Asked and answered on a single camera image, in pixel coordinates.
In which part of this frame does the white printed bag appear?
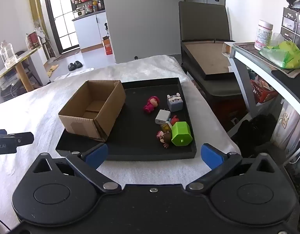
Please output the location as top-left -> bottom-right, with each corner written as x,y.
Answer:
272,102 -> 300,156

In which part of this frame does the brown cardboard box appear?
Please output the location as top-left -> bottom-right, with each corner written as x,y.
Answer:
58,79 -> 126,142

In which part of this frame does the black framed brown board tray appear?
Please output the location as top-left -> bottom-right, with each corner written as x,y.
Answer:
181,38 -> 238,81

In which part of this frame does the brown-haired doll figure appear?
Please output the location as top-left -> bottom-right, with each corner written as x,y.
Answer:
156,130 -> 173,149

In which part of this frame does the white framed black desk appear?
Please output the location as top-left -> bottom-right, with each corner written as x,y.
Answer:
229,43 -> 300,139

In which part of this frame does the black framed glass door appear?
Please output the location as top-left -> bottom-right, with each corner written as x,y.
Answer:
43,0 -> 102,54

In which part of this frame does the red tin can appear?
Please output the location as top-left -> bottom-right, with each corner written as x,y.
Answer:
27,32 -> 41,50

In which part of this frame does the yellow curtain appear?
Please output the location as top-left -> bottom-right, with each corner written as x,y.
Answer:
27,0 -> 51,45

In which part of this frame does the green hexagonal box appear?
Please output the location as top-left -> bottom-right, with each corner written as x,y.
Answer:
171,121 -> 192,147

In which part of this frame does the white charger plug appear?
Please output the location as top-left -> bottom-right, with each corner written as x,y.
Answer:
155,107 -> 171,125

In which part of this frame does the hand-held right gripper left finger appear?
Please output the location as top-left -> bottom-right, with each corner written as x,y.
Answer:
30,143 -> 122,194

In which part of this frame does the pink dinosaur figure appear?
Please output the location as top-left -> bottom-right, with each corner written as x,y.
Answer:
143,96 -> 160,114

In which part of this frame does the red plastic basket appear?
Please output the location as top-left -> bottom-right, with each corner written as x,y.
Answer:
250,79 -> 277,104

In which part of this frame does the green plastic bag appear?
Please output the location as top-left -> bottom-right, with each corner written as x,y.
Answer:
259,40 -> 300,69

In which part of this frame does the white jar pink lid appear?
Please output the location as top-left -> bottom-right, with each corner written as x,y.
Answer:
254,19 -> 274,51

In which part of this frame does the brown patterned desk mat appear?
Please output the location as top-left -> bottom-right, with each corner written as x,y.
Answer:
233,43 -> 262,52

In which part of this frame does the black shallow tray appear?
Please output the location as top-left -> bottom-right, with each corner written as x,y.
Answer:
55,77 -> 197,161

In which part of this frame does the grey drawer organizer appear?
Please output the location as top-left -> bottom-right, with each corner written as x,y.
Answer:
280,7 -> 300,45

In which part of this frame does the black bag under desk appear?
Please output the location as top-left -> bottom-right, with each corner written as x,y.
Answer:
228,113 -> 287,159

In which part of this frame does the white floor towel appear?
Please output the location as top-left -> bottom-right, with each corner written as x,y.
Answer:
54,67 -> 95,81

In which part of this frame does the clear glass bottle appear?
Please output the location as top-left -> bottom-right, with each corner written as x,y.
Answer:
0,41 -> 17,69

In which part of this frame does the round gold-edged side table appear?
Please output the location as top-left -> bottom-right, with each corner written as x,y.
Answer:
0,46 -> 42,92

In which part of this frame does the blue-grey cube rabbit toy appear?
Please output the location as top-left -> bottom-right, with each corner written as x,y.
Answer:
166,93 -> 183,113

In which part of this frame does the dark grey chair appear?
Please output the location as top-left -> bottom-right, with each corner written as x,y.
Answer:
178,1 -> 250,98

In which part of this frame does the orange carton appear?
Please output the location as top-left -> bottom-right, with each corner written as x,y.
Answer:
102,36 -> 114,56

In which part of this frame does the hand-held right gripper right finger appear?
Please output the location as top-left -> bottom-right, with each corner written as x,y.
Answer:
186,143 -> 285,193

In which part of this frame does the white kitchen cabinet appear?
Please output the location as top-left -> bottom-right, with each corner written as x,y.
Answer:
72,10 -> 109,50

